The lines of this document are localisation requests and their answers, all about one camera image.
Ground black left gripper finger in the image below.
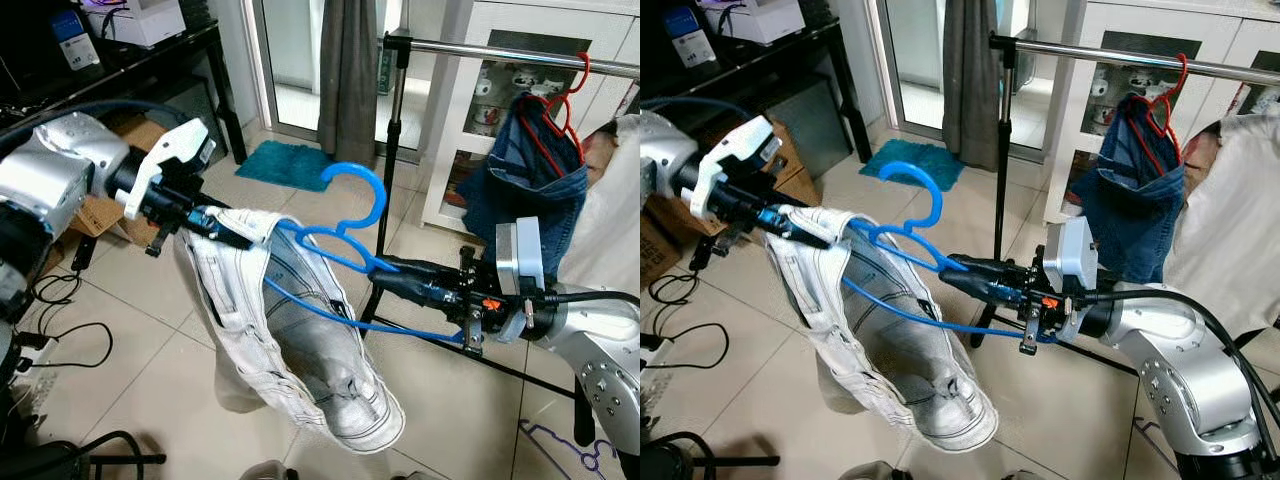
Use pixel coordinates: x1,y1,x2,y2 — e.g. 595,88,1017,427
780,226,833,251
775,207,829,235
205,225,256,251
200,207,251,233

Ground white denim jeans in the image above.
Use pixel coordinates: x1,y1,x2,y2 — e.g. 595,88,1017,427
173,204,407,457
763,204,1001,454

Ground blue plastic hanger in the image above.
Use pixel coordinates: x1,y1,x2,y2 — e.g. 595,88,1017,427
840,160,1063,347
262,161,471,347

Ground purple hanger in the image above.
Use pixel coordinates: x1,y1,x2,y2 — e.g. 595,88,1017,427
518,418,607,474

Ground red plastic hanger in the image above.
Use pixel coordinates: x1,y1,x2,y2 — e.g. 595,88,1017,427
515,50,592,183
1125,50,1193,179

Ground cardboard box marked C/NO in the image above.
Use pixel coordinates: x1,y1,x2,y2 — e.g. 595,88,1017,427
75,193,166,249
778,150,825,208

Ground teal floor mat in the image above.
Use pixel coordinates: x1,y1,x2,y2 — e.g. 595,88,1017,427
860,140,967,194
234,140,337,194

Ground small cardboard box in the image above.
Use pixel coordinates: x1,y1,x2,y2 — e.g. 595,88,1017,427
640,195,691,293

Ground blue denim jeans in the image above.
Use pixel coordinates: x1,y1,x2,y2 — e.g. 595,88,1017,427
457,92,591,273
1068,92,1191,288

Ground grey flat panel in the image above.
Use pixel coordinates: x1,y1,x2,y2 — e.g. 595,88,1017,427
770,68,851,166
150,70,229,166

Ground cream t-shirt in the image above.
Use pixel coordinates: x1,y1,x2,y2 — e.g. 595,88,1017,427
1163,110,1280,343
555,113,641,301

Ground black clothes rack stand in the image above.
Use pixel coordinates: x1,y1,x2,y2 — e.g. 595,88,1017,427
358,30,601,448
965,32,1280,381

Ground white glass-door cabinet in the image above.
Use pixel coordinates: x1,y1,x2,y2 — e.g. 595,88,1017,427
420,0,641,237
1043,0,1280,229

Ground black table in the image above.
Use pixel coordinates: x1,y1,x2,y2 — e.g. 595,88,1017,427
0,0,247,166
640,0,867,166

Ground blue and white packet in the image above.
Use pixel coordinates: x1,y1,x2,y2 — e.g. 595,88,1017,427
50,8,103,71
662,6,717,69

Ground grey curtain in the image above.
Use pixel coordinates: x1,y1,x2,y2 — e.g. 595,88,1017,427
941,0,1002,171
317,0,382,167

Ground white carton box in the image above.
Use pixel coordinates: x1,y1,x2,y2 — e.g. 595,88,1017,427
705,0,807,47
83,0,188,49

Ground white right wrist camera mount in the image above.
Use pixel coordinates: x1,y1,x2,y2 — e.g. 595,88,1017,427
494,214,547,300
1041,214,1099,301

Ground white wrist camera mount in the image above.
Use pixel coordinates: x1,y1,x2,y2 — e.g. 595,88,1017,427
494,214,547,300
690,114,784,223
1041,214,1099,301
117,117,217,222

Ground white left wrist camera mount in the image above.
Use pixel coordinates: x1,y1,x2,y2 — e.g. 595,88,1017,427
690,114,784,223
117,117,217,222

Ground black floor cable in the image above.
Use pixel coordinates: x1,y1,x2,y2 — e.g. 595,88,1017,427
645,270,736,346
25,268,117,373

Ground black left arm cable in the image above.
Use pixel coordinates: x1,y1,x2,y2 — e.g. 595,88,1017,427
0,97,196,136
640,97,731,116

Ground white sliding door frame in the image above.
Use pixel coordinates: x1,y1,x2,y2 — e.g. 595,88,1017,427
250,0,431,151
872,0,1051,151

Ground chrome clothes rack rail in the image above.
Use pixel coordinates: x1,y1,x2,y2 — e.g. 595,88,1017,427
990,35,1280,89
385,35,641,83

